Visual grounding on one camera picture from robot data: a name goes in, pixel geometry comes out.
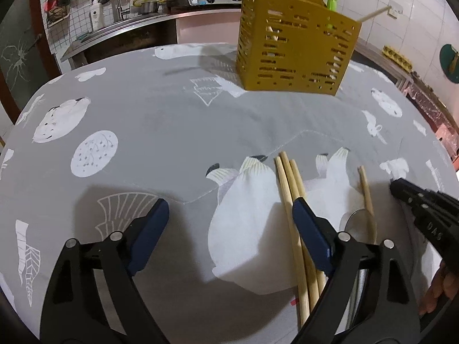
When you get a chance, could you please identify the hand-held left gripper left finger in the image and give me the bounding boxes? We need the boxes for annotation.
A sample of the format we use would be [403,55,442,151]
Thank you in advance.
[39,198,170,344]

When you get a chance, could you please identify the white wall socket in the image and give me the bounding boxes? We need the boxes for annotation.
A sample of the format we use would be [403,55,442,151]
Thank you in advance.
[385,0,404,20]

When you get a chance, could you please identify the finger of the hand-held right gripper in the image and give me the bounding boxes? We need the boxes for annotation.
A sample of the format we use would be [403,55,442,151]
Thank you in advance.
[394,195,442,230]
[390,178,459,216]

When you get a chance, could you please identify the person's right hand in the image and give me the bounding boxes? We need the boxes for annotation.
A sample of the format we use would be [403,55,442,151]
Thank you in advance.
[418,258,454,318]

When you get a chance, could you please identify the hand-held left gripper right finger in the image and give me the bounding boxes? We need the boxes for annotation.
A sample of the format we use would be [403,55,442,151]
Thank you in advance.
[291,198,421,344]

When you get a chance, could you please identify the white soap bottle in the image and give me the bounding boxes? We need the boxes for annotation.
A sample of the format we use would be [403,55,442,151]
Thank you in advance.
[89,0,104,31]

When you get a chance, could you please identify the yellow egg carton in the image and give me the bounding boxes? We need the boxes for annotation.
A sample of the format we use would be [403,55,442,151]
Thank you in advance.
[382,45,413,67]

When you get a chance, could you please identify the dark framed glass door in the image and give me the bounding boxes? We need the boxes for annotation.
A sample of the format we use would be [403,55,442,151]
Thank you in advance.
[0,0,63,122]

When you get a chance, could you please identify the kitchen counter cabinet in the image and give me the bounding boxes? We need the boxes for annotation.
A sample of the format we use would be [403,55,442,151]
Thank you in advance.
[176,7,244,45]

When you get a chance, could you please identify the small steel saucepan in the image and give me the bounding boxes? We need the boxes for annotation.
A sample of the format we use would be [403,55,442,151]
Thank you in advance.
[138,1,162,15]

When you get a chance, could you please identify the wire wall basket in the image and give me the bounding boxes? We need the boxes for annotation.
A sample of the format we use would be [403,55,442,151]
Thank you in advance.
[43,0,72,27]

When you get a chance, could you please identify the metal spoon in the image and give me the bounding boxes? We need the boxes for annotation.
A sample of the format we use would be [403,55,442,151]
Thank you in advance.
[339,208,377,330]

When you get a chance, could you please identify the plastic covered red cabinet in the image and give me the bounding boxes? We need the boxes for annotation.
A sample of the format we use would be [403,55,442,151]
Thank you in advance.
[402,79,459,140]

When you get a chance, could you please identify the steel sink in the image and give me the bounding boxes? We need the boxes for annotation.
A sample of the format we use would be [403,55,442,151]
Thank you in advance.
[60,9,180,61]

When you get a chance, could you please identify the grey printed tablecloth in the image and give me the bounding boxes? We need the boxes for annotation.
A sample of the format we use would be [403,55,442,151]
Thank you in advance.
[0,42,459,344]

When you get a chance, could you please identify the green round board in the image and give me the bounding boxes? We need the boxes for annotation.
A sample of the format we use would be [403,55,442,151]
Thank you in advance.
[439,43,459,79]

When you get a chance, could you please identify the yellow perforated utensil holder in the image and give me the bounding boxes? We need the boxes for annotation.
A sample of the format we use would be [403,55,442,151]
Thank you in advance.
[235,0,361,97]

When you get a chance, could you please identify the wooden chopstick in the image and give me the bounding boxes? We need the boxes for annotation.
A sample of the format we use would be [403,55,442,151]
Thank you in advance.
[274,156,311,330]
[359,166,378,244]
[280,151,320,310]
[359,6,392,22]
[289,159,328,292]

